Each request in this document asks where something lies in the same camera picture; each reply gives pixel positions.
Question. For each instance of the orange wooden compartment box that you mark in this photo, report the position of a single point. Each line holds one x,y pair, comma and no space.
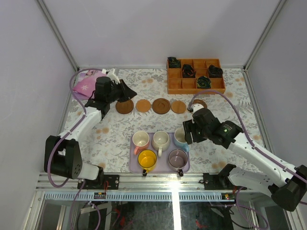
178,85

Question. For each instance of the black rolled item orange trim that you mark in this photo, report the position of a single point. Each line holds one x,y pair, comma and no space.
188,71

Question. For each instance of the dark wooden coaster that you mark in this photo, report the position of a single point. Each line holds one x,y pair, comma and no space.
201,102
161,106
124,107

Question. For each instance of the light wooden coaster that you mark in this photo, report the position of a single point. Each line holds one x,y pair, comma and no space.
143,105
178,107

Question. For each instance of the black rolled item green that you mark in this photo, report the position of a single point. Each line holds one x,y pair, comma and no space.
203,83

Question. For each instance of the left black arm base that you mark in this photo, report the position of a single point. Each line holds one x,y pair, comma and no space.
100,181

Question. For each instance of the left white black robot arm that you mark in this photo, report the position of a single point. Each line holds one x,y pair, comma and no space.
62,152

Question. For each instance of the pink folded cloth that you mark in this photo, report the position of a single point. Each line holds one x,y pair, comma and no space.
86,83

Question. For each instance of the yellow cup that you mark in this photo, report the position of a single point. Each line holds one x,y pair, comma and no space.
147,160

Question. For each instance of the aluminium front rail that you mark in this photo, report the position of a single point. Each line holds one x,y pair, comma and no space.
188,182

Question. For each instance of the black rolled item top left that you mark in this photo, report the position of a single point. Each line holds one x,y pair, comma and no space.
174,63

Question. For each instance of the purple grey cup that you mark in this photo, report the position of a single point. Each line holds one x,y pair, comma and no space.
177,160

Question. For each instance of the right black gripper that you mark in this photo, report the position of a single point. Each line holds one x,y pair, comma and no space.
189,126

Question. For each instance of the lilac plastic tray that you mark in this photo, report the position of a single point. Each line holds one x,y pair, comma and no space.
162,165

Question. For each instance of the pink cup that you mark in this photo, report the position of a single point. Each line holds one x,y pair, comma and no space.
141,141

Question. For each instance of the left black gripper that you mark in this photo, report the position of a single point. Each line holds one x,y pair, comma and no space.
120,90

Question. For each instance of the light blue cup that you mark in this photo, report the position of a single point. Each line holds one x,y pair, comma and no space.
179,139

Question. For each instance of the blue slotted cable duct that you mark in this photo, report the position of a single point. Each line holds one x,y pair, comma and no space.
141,196

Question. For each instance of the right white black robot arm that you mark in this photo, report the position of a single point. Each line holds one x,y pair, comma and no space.
283,182

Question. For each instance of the black rolled item right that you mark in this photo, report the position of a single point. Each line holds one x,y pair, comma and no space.
215,72

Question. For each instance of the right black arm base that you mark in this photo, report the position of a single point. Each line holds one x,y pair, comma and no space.
216,181

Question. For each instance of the beige speckled cup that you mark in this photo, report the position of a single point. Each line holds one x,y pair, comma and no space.
160,142

